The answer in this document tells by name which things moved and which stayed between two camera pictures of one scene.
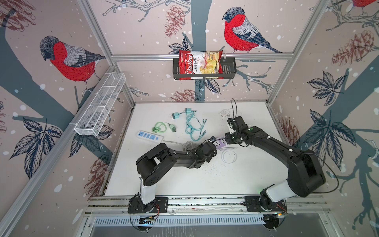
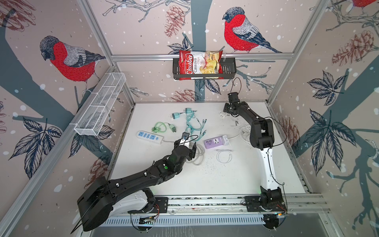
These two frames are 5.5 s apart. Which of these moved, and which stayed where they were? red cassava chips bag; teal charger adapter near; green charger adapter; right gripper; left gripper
Moved: right gripper; left gripper
Stayed: red cassava chips bag; green charger adapter; teal charger adapter near
